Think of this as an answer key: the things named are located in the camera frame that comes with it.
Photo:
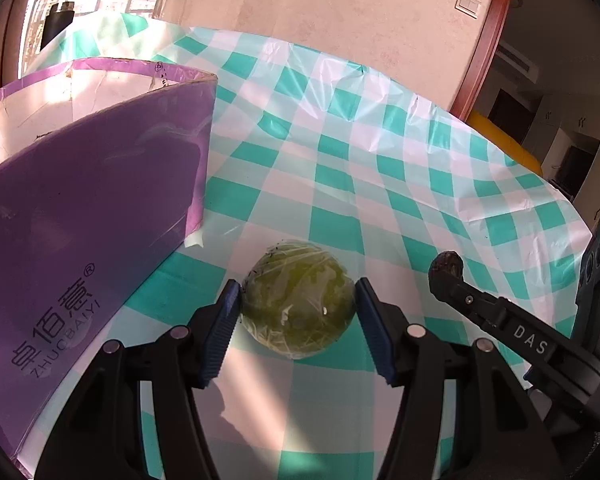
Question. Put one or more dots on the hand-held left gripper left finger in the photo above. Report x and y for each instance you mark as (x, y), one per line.
(222, 335)

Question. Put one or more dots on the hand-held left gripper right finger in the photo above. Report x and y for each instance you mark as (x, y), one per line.
(377, 335)

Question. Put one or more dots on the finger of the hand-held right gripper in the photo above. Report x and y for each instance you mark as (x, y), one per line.
(462, 297)

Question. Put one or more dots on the dark purple passion fruit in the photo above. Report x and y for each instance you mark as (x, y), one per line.
(447, 262)

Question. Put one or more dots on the dark green fruit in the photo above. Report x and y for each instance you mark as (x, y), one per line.
(297, 305)

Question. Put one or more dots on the purple cardboard box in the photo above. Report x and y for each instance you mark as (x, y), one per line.
(80, 220)

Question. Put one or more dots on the teal checkered plastic tablecloth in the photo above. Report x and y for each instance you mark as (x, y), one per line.
(380, 160)

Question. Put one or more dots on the yellow object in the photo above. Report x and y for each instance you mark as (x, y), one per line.
(507, 140)

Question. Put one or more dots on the grey cabinet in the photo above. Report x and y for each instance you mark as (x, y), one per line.
(575, 130)

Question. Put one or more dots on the ceiling air vent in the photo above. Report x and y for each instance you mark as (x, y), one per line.
(517, 62)

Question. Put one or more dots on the red wooden door frame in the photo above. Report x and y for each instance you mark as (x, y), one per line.
(482, 40)

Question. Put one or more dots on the white wall switch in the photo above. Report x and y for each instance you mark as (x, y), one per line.
(468, 5)

